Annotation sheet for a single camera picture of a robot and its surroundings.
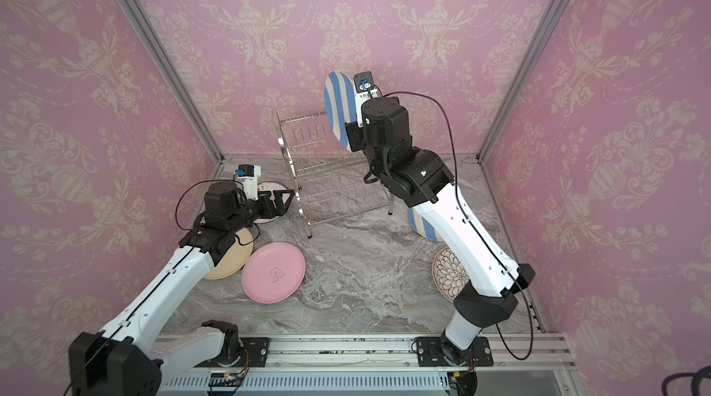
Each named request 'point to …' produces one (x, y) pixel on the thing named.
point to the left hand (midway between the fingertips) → (284, 193)
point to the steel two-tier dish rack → (331, 182)
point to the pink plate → (272, 271)
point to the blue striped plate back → (422, 227)
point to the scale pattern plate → (449, 273)
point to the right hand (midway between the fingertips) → (368, 108)
